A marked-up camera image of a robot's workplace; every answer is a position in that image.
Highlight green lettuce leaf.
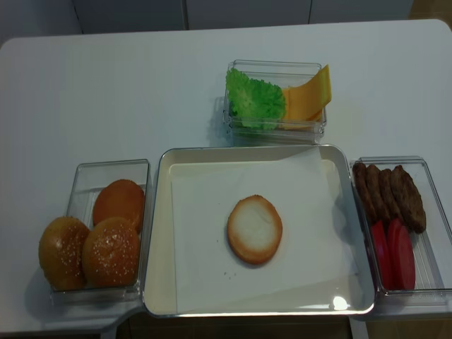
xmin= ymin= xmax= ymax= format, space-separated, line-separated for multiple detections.
xmin=226 ymin=69 xmax=286 ymax=119
xmin=240 ymin=117 xmax=280 ymax=130

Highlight clear lettuce cheese container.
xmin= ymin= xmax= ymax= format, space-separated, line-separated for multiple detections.
xmin=223 ymin=59 xmax=327 ymax=143

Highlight flat yellow cheese slices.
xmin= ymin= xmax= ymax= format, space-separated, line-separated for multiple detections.
xmin=278 ymin=108 xmax=323 ymax=131

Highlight upright yellow cheese slice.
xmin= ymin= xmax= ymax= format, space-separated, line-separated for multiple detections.
xmin=282 ymin=65 xmax=332 ymax=121

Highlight silver metal tray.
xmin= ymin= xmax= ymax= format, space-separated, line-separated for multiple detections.
xmin=143 ymin=145 xmax=376 ymax=317

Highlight bottom bun half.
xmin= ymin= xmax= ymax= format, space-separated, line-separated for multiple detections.
xmin=226 ymin=195 xmax=283 ymax=266

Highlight plain orange bun back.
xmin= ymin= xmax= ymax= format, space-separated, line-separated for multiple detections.
xmin=93 ymin=179 xmax=145 ymax=234

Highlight white paper sheet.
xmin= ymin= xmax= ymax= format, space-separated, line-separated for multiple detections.
xmin=169 ymin=147 xmax=371 ymax=313

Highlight brown patty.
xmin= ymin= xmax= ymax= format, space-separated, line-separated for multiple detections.
xmin=390 ymin=165 xmax=427 ymax=234
xmin=366 ymin=165 xmax=391 ymax=225
xmin=352 ymin=162 xmax=379 ymax=225
xmin=379 ymin=169 xmax=404 ymax=222

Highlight sesame bun top front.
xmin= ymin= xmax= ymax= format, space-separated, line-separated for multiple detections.
xmin=82 ymin=217 xmax=140 ymax=287

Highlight sesame bun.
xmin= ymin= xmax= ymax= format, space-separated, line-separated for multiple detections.
xmin=82 ymin=217 xmax=140 ymax=287
xmin=38 ymin=217 xmax=90 ymax=291

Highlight clear left bun container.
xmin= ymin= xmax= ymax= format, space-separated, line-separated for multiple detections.
xmin=50 ymin=159 xmax=152 ymax=305

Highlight sesame bun top far left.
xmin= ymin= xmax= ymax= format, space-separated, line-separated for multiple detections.
xmin=38 ymin=217 xmax=90 ymax=291

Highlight brown patty right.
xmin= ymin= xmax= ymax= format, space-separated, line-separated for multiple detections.
xmin=390 ymin=165 xmax=427 ymax=234

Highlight clear right patty container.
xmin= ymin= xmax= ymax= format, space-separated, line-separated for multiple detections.
xmin=350 ymin=156 xmax=451 ymax=314

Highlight red tomato slice right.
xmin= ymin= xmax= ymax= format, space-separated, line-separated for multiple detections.
xmin=387 ymin=218 xmax=415 ymax=290

